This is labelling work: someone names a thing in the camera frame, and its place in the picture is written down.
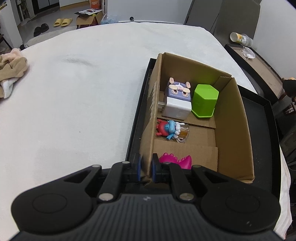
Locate white bed sheet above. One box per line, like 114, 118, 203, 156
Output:
0, 20, 292, 241

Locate white charger plug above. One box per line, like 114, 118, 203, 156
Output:
158, 97, 192, 120

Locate beige crumpled blanket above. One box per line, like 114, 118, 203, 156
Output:
0, 48, 28, 99

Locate open cardboard box on floor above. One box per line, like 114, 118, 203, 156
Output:
75, 9, 104, 29

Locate black framed brown board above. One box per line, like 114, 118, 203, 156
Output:
224, 44, 283, 105

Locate white face mask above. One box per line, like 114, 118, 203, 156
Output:
240, 46, 256, 60

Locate green hexagonal container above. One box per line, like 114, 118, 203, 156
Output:
191, 84, 219, 118

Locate grey upright panel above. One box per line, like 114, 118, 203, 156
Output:
185, 0, 261, 45

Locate magenta dinosaur toy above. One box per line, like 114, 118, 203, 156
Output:
159, 153, 192, 170

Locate purple cube bunny toy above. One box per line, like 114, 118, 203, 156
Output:
164, 77, 191, 102

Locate brown cardboard box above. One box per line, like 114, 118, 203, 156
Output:
139, 53, 255, 183

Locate black shallow tray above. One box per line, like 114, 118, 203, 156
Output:
125, 58, 281, 198

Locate orange carton box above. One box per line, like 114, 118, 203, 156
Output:
89, 0, 101, 9

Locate black slippers pair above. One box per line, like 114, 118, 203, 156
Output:
33, 23, 49, 37

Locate person's hand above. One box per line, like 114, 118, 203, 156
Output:
281, 77, 296, 103

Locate blue smurf figurine red hat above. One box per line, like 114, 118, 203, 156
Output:
156, 119, 189, 143

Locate yellow slippers pair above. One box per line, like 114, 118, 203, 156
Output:
53, 18, 73, 28

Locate blue plastic bag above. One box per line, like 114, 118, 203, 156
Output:
100, 14, 118, 25

